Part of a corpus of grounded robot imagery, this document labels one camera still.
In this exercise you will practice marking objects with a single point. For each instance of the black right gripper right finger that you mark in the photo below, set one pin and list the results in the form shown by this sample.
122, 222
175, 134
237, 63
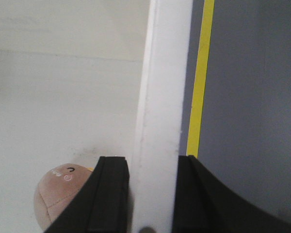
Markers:
203, 204

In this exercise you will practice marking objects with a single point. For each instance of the white plastic tote box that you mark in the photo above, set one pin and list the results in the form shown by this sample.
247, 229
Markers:
80, 79

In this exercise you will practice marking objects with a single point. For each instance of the yellow floor tape line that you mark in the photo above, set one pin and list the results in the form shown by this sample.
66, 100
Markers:
200, 75

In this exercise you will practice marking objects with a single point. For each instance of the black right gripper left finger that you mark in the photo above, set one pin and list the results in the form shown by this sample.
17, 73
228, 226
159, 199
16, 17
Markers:
101, 206

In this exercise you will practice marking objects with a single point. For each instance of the pink plush ball toy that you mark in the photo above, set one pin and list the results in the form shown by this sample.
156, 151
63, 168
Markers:
56, 189

